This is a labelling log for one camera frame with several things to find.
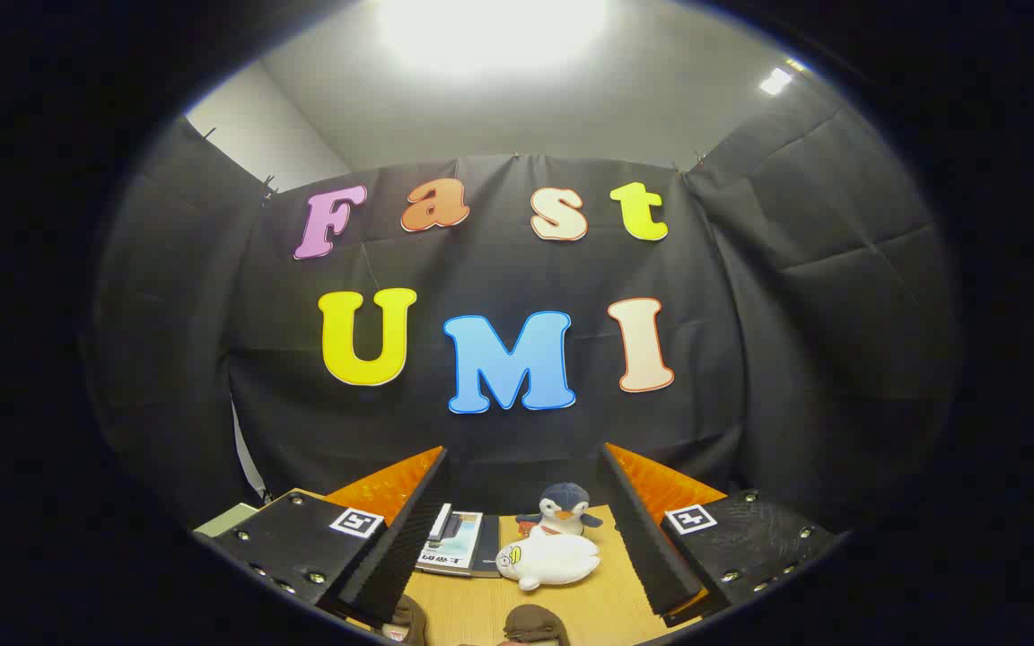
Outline brown fuzzy shoe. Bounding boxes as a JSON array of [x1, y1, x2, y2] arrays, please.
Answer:
[[501, 604, 572, 646], [373, 594, 430, 646]]

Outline white duck-faced plush toy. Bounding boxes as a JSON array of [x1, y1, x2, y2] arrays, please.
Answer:
[[495, 529, 601, 592]]

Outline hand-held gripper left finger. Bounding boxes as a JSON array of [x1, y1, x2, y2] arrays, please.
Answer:
[[203, 446, 452, 629]]

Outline grey penguin plush toy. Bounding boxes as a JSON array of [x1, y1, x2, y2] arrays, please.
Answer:
[[515, 482, 605, 539]]

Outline small ceiling light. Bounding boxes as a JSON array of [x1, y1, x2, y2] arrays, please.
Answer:
[[758, 58, 807, 97]]

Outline pale blue cover book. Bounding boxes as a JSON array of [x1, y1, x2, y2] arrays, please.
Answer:
[[416, 511, 485, 577]]

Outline white book blue photo cover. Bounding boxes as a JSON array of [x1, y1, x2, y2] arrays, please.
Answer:
[[427, 502, 464, 545]]

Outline large ceiling light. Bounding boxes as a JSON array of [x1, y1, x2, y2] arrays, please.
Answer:
[[378, 0, 612, 77]]

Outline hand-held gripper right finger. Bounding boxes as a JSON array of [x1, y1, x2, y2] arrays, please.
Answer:
[[596, 441, 846, 629]]

